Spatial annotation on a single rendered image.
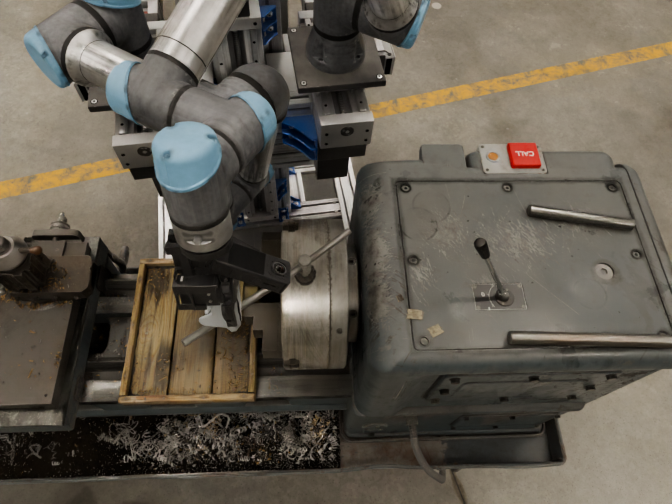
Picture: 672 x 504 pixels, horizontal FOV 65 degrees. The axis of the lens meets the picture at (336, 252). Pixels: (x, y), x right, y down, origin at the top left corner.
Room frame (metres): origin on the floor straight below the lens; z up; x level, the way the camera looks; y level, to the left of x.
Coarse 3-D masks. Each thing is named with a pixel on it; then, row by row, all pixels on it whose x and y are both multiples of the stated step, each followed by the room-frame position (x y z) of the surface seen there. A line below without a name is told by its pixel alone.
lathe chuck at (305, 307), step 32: (288, 224) 0.54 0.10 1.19; (320, 224) 0.54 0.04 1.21; (288, 256) 0.45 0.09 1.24; (320, 256) 0.45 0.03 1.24; (288, 288) 0.38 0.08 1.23; (320, 288) 0.39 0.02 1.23; (288, 320) 0.33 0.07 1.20; (320, 320) 0.34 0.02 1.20; (288, 352) 0.29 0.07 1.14; (320, 352) 0.30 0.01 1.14
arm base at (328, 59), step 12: (312, 36) 1.06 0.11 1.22; (324, 36) 1.03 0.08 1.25; (336, 36) 1.02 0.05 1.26; (348, 36) 1.03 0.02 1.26; (360, 36) 1.07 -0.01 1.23; (312, 48) 1.04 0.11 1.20; (324, 48) 1.02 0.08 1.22; (336, 48) 1.02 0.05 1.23; (348, 48) 1.03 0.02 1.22; (360, 48) 1.06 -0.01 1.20; (312, 60) 1.03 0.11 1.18; (324, 60) 1.02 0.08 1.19; (336, 60) 1.01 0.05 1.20; (348, 60) 1.02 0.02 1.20; (360, 60) 1.04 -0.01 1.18; (336, 72) 1.01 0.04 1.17; (348, 72) 1.02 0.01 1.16
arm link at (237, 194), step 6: (234, 186) 0.74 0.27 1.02; (234, 192) 0.72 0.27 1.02; (240, 192) 0.72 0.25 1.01; (234, 198) 0.71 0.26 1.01; (240, 198) 0.71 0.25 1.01; (246, 198) 0.72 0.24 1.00; (234, 204) 0.69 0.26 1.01; (240, 204) 0.70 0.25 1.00; (246, 204) 0.71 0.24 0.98; (234, 210) 0.68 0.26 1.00; (240, 210) 0.69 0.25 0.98; (234, 216) 0.67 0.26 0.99; (234, 222) 0.67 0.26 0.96; (234, 228) 0.66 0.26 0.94
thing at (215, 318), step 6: (216, 306) 0.28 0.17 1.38; (234, 306) 0.28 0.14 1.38; (216, 312) 0.27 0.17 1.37; (204, 318) 0.27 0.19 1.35; (210, 318) 0.27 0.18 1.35; (216, 318) 0.27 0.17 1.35; (222, 318) 0.27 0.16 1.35; (204, 324) 0.26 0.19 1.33; (210, 324) 0.26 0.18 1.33; (216, 324) 0.27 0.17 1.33; (222, 324) 0.27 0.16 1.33; (240, 324) 0.28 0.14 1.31; (234, 330) 0.26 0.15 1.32
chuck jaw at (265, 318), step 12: (252, 312) 0.38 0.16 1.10; (264, 312) 0.38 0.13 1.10; (276, 312) 0.38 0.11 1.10; (252, 324) 0.37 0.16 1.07; (264, 324) 0.36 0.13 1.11; (276, 324) 0.36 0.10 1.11; (264, 336) 0.33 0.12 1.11; (276, 336) 0.33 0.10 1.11; (264, 348) 0.30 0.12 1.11; (276, 348) 0.31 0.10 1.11; (288, 360) 0.29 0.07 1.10
